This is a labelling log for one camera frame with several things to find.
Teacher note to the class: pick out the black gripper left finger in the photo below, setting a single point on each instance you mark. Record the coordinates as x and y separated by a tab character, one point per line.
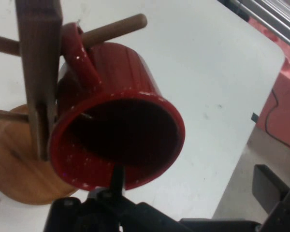
99	215

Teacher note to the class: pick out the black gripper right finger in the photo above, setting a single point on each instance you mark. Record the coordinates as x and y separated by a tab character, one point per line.
280	207

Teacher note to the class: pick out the black table edge clip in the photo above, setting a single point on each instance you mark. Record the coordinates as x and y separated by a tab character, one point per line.
255	117

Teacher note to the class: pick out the red pink foam wrap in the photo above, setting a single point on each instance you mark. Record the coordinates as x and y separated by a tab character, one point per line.
287	41

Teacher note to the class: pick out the aluminium frame side profile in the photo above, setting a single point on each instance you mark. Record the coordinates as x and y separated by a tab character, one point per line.
275	19

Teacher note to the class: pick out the wooden mug tree stand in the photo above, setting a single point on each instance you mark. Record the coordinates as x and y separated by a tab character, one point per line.
38	48

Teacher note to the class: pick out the red enamel mug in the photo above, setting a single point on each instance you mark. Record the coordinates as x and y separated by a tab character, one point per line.
125	72

